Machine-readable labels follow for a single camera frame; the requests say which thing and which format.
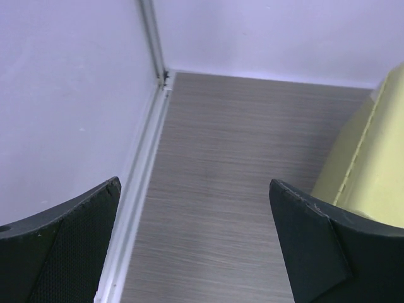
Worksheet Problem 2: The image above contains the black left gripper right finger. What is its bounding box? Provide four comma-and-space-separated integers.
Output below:
269, 179, 403, 302

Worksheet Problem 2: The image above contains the green metal drawer toolbox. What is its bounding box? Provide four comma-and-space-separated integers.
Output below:
311, 64, 403, 228

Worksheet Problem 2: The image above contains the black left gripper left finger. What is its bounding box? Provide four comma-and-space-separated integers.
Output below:
1, 177, 121, 302

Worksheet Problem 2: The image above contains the left aluminium corner post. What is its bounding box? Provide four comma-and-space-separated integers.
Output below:
140, 0, 170, 88

